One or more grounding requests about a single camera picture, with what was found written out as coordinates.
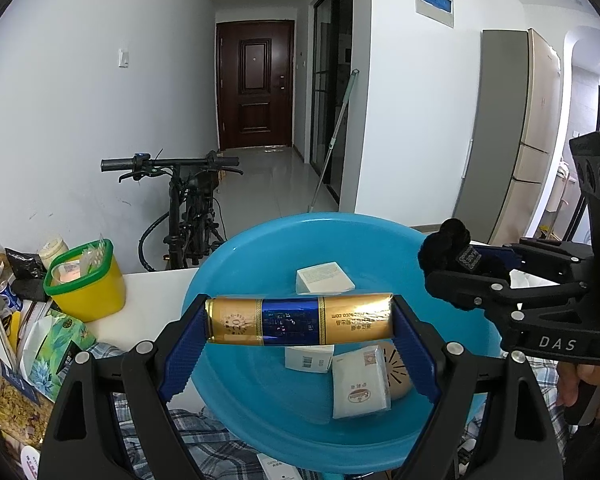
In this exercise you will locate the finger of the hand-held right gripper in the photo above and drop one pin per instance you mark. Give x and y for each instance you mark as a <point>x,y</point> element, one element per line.
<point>500,260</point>
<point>460,285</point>

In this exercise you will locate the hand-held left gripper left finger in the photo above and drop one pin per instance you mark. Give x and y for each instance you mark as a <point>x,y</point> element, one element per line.
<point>182,355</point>

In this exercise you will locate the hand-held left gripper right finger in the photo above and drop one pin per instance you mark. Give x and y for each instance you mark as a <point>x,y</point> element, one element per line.
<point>415,355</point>

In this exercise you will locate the tan round slotted disc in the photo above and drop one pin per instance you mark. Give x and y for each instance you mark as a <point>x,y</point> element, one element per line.
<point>399,375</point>

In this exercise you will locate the black fuzzy cloth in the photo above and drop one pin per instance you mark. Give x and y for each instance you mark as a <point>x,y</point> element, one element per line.
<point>445,245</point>

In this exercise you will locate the white tissue packet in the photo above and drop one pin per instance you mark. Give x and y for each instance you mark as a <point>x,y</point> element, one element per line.
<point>360,385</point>

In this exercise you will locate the white box with barcode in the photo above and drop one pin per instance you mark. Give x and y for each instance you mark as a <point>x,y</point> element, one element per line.
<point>307,360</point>

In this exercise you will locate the gold and blue foil tube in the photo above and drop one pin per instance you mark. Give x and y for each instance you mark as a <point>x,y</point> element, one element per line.
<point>290,320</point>

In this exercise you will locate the plain white box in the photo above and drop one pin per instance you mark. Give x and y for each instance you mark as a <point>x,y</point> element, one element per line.
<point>325,277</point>

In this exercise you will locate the blue plastic basin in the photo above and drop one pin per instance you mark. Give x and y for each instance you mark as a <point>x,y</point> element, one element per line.
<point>260,255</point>

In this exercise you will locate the white desktop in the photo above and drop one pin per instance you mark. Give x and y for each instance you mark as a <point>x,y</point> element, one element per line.
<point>150,300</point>

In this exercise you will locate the person's right hand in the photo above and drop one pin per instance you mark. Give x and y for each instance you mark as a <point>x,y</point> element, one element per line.
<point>567,385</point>

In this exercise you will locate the blue plaid cloth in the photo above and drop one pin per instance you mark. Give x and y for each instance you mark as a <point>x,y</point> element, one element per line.
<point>215,435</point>

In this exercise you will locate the yellow container green rim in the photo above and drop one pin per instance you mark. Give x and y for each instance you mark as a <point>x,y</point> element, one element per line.
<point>87,295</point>

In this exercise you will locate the grey refrigerator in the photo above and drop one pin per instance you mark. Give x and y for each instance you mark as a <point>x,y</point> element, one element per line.
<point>505,135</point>

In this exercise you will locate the green leaf-print tissue packet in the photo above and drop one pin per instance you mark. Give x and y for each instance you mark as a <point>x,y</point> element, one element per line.
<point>55,345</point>

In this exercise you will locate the white printed leaflet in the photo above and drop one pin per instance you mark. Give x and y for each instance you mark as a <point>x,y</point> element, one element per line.
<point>277,467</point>

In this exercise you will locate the black bicycle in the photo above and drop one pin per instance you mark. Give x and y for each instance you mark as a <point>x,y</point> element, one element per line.
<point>177,200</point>

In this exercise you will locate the jar with cream lid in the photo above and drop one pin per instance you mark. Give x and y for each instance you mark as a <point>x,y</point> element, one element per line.
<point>52,249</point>

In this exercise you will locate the clear bag of granola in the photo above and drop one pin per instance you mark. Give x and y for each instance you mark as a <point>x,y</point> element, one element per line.
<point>10,400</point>

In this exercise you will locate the blue and white snack bag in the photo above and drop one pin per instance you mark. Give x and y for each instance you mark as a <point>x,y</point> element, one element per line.
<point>10,300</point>

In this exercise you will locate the black snack bag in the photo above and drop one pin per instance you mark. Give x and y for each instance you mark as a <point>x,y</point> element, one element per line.
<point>22,262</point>

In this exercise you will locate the black framed glass door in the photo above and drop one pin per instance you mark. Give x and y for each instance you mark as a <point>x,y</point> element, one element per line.
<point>325,80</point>

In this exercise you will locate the dark brown entrance door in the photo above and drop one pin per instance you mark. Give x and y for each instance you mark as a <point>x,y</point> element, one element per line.
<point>255,90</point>

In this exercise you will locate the white light switch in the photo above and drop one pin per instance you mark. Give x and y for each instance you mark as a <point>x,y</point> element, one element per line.
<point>124,58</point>

